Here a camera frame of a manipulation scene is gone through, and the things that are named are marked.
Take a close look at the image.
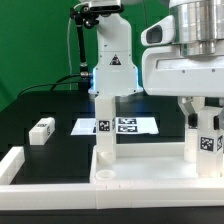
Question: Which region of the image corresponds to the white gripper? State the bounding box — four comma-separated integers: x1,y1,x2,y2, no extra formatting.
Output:
142,43,224,130

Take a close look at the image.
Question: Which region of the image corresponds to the white desk tabletop tray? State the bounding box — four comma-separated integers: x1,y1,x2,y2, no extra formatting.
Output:
90,142,224,188

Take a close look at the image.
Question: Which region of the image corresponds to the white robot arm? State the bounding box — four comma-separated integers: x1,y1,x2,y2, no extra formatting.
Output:
79,0,224,130

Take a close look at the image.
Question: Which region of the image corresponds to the fiducial marker base sheet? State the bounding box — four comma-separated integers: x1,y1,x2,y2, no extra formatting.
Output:
71,117,159,135

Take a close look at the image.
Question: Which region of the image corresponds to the white U-shaped obstacle fence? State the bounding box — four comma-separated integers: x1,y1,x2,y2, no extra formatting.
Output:
0,147,224,210

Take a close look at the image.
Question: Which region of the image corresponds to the black camera on mount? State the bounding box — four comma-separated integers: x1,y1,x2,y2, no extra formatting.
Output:
88,0,123,14

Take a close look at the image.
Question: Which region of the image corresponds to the black cable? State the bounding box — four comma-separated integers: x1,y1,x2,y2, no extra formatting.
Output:
16,73,84,98

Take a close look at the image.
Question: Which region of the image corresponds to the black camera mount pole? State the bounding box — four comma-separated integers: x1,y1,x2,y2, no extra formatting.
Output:
70,6,99,89

